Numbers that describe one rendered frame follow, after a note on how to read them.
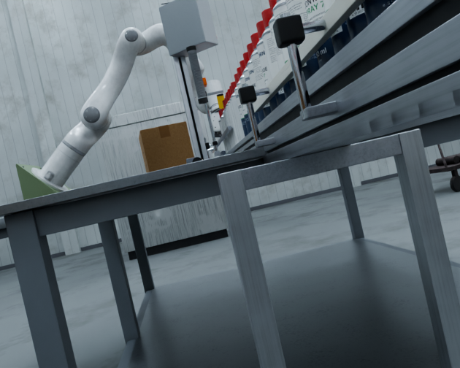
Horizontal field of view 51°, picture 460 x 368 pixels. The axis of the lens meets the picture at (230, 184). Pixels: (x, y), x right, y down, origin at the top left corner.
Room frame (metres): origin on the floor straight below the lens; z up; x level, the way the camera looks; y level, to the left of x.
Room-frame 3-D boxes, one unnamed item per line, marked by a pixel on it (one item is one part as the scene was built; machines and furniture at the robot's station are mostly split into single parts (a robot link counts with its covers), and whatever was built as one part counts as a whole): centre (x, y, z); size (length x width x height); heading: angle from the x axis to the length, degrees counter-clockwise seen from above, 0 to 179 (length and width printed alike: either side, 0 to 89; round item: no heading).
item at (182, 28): (1.84, 0.02, 1.38); 0.17 x 0.10 x 0.19; 60
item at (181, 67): (1.90, 0.08, 1.16); 0.04 x 0.04 x 0.67; 5
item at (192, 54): (1.79, 0.03, 1.18); 0.04 x 0.04 x 0.21
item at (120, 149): (7.26, 0.93, 0.99); 1.54 x 1.21 x 1.98; 95
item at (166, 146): (2.60, 0.30, 0.99); 0.30 x 0.24 x 0.27; 12
